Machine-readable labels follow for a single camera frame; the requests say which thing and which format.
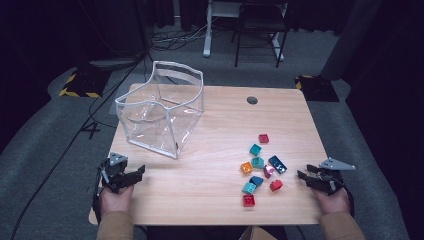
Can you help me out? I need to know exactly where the tangle of floor cables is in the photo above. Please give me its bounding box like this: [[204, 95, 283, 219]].
[[148, 23, 209, 53]]

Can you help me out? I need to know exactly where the grey flat stand base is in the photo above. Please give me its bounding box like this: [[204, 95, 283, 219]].
[[88, 57, 145, 72]]

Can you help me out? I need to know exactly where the person's left hand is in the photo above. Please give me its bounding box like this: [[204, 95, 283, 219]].
[[99, 185, 135, 216]]

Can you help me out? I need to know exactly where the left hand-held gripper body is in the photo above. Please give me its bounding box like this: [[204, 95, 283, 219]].
[[99, 151, 134, 195]]

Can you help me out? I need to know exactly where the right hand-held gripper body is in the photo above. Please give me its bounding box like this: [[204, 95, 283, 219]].
[[314, 157, 357, 196]]

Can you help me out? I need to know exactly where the long dark blue toy block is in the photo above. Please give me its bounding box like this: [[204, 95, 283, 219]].
[[268, 155, 288, 175]]

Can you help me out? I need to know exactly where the long black floor cable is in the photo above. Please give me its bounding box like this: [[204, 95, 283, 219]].
[[9, 49, 149, 240]]

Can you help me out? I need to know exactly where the light teal toy block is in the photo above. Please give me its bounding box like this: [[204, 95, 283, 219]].
[[241, 181, 257, 195]]

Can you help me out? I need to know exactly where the clear plastic zipper bag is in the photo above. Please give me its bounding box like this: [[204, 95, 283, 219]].
[[114, 60, 205, 160]]

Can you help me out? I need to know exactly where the person's tan jacket hem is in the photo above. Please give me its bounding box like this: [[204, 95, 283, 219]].
[[239, 225, 279, 240]]

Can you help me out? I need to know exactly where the hand-held gripper cable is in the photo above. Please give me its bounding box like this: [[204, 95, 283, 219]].
[[92, 165, 105, 225], [342, 184, 356, 218]]

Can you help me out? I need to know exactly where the black base with yellow stripes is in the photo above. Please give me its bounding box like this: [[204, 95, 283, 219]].
[[58, 66, 113, 99], [294, 74, 340, 103]]

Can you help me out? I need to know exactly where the white desk frame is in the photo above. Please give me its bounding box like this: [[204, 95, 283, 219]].
[[202, 0, 288, 63]]

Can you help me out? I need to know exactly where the grey slanted post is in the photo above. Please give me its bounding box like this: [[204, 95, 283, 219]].
[[319, 0, 383, 81]]

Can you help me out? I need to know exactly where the person's right hand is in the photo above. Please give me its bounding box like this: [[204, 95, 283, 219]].
[[311, 187, 352, 216]]

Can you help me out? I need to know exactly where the left hand-held gripper cable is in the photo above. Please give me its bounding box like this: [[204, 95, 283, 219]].
[[92, 165, 105, 225]]

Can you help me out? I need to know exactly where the right hand-held gripper cable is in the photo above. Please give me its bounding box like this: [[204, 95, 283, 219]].
[[342, 184, 356, 218]]

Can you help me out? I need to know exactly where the black chair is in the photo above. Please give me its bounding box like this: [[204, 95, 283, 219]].
[[230, 0, 290, 69]]

